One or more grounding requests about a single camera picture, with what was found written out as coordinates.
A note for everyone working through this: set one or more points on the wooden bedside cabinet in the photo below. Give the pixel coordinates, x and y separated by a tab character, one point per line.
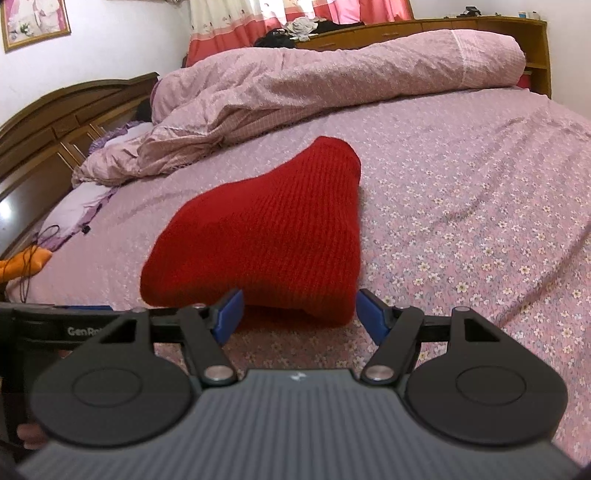
392	30

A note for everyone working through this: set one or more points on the small black device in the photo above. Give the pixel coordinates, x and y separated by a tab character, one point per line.
471	10

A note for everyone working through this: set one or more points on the pale lilac pillow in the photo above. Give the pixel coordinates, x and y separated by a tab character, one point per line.
78	207

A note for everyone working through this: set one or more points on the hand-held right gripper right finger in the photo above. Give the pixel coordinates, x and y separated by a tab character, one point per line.
373	318

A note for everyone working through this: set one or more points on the wooden headboard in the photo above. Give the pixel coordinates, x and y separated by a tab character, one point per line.
41	138

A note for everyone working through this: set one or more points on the pink floral duvet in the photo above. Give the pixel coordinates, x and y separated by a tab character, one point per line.
323	78

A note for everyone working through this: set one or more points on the red knit cardigan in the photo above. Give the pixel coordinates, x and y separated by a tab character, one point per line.
277	230

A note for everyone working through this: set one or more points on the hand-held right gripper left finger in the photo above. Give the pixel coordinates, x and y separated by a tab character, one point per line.
228	318

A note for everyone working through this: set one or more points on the purple ruffled pillow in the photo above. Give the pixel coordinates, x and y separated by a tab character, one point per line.
120	136

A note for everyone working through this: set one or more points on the pink curtain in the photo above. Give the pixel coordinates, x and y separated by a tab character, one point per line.
221	41

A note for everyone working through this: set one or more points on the orange toy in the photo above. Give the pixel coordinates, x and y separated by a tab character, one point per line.
23	265

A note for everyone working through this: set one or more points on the pink floral bed sheet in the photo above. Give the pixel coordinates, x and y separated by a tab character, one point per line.
461	207

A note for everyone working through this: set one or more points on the pile of dark clothes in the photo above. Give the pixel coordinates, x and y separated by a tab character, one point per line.
300	30

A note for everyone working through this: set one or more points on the person's left hand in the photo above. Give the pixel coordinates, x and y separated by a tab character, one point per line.
30	436

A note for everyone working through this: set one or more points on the framed wall picture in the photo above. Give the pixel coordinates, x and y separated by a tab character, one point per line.
34	21

